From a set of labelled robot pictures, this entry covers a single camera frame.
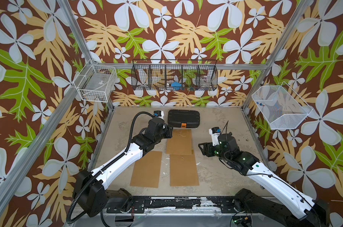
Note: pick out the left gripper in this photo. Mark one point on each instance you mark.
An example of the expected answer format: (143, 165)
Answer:
(168, 131)

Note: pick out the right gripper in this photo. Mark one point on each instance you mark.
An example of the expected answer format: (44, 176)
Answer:
(206, 145)

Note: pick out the brown file bag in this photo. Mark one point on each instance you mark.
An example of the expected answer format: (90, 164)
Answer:
(183, 170)
(180, 143)
(146, 172)

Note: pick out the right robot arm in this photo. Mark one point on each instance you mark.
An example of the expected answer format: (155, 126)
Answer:
(293, 209)

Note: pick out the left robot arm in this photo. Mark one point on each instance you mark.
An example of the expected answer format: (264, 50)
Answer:
(89, 194)

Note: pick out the black tool case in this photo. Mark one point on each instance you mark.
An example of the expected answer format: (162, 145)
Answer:
(184, 118)

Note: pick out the blue item in basket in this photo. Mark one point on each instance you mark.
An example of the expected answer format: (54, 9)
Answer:
(176, 86)

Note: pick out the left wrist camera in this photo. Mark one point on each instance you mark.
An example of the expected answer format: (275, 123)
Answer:
(159, 114)

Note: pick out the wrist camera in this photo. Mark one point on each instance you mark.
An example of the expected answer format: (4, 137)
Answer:
(215, 132)
(159, 114)

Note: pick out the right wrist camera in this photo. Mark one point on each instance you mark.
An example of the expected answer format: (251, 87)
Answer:
(215, 132)

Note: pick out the black wire basket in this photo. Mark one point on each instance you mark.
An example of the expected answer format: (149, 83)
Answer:
(194, 75)

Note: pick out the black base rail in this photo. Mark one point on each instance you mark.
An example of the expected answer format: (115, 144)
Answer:
(219, 204)

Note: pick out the white wire basket left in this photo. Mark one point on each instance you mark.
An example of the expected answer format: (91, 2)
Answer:
(95, 81)

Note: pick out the white wire basket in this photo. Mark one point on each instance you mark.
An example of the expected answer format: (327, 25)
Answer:
(281, 106)
(95, 81)

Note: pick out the white wire basket right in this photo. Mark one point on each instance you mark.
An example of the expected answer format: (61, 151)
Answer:
(281, 106)

